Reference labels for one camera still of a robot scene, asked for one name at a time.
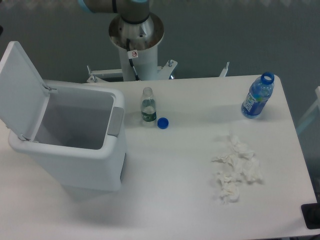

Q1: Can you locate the white trash can lid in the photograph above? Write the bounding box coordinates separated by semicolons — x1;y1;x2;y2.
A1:
0;41;58;141

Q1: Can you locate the blue bottle cap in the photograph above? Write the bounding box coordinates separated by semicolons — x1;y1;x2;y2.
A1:
157;117;169;130

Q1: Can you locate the white plastic trash can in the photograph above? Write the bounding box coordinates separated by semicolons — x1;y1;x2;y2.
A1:
8;80;127;191

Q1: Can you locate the clear bottle green label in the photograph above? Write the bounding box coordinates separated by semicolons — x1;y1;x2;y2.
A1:
140;87;157;127

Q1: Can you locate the crumpled white tissue lower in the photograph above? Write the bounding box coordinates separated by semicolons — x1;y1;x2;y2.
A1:
216;172;240;204

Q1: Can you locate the crumpled white tissue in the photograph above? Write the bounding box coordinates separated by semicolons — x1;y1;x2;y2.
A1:
212;133;264;184
216;172;240;204

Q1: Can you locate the crumpled white tissue upper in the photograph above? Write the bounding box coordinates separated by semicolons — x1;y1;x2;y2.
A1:
212;133;264;184

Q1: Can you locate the blue plastic drink bottle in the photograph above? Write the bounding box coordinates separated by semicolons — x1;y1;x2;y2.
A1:
241;71;275;119

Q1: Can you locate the black device at edge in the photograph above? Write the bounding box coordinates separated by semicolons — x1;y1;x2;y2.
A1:
301;203;320;230

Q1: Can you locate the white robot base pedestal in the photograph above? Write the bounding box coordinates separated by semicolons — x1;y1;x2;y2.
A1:
87;13;178;83

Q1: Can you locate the white frame at right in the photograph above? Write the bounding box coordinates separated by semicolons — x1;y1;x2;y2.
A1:
295;86;320;136

